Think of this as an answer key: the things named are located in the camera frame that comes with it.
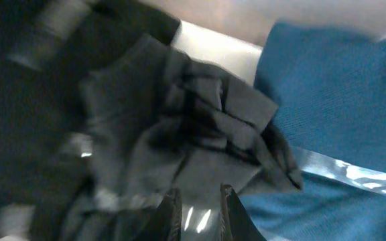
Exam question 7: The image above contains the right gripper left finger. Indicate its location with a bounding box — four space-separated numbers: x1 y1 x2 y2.
139 189 182 241

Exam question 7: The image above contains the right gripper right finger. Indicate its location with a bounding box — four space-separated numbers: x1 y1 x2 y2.
219 184 267 241

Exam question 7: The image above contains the black taped cloth bundle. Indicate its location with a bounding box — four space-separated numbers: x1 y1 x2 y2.
59 35 302 240

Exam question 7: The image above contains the teal blue taped cloth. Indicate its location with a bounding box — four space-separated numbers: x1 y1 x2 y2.
243 23 386 240

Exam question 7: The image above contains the black folded garment in bin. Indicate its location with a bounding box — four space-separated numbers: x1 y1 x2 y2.
0 0 180 240

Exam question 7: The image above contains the white label in bin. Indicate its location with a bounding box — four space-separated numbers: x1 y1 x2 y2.
171 21 262 84

